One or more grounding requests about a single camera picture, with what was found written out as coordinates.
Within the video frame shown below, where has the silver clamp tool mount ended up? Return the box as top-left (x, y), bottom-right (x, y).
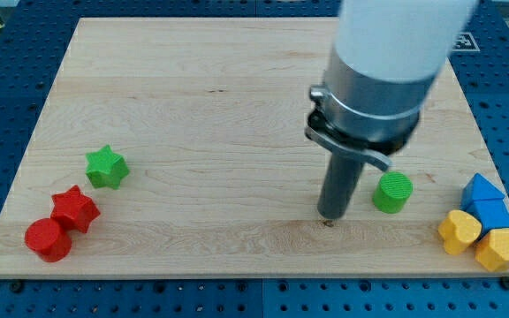
top-left (305, 48), bottom-right (436, 171)

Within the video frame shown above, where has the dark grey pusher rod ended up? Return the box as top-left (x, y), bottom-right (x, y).
top-left (317, 155), bottom-right (364, 220)

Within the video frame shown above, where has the green cylinder block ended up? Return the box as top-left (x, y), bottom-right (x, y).
top-left (372, 171), bottom-right (414, 214)

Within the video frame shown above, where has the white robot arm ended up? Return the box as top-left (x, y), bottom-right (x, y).
top-left (305, 0), bottom-right (478, 220)

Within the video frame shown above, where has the yellow heart block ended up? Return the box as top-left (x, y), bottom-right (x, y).
top-left (437, 209), bottom-right (482, 255)

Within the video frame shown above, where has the white fiducial marker tag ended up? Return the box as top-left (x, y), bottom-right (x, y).
top-left (452, 32), bottom-right (480, 52)

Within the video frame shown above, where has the blue triangle block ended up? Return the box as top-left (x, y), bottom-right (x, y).
top-left (460, 173), bottom-right (505, 210)

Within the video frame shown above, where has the blue cube block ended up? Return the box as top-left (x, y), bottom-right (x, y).
top-left (467, 200), bottom-right (509, 237)

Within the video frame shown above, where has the yellow hexagon block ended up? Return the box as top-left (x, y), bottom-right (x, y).
top-left (475, 228), bottom-right (509, 272)

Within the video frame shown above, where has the wooden board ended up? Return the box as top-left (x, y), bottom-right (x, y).
top-left (0, 18), bottom-right (500, 280)

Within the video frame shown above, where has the green star block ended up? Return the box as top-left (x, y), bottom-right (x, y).
top-left (85, 145), bottom-right (130, 190)

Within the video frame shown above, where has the red star block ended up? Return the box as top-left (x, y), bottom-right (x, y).
top-left (50, 185), bottom-right (101, 233)

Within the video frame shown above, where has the red cylinder block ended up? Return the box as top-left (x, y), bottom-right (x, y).
top-left (24, 218), bottom-right (72, 262)

